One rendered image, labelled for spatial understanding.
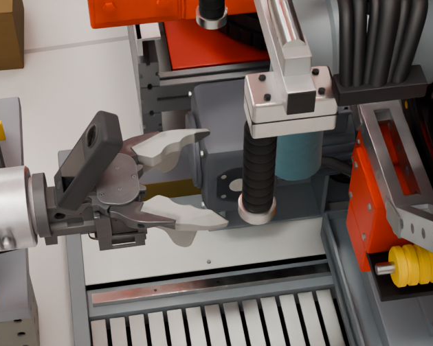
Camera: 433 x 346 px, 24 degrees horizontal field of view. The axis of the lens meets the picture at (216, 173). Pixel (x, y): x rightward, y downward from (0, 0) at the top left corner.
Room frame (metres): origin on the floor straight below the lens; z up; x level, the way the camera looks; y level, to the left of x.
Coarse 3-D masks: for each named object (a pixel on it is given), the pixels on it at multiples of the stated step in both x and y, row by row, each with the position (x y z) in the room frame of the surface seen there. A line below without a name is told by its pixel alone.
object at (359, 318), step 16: (336, 224) 1.15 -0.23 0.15; (336, 240) 1.12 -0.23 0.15; (336, 256) 1.07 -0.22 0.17; (352, 256) 1.08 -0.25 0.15; (336, 272) 1.05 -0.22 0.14; (352, 272) 1.04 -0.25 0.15; (336, 288) 1.04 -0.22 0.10; (352, 288) 1.01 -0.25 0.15; (352, 304) 0.96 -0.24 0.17; (368, 304) 0.97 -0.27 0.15; (352, 320) 0.94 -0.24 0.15; (368, 320) 0.94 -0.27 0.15; (352, 336) 0.93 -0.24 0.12; (368, 336) 0.91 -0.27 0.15
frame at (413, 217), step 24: (360, 120) 0.99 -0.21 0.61; (384, 120) 1.00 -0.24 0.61; (384, 144) 0.94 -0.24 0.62; (408, 144) 0.94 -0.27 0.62; (384, 168) 0.89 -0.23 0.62; (408, 168) 0.90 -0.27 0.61; (384, 192) 0.87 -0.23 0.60; (432, 192) 0.85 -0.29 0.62; (408, 216) 0.78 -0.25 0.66; (432, 216) 0.74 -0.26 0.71; (408, 240) 0.76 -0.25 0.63; (432, 240) 0.70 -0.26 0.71
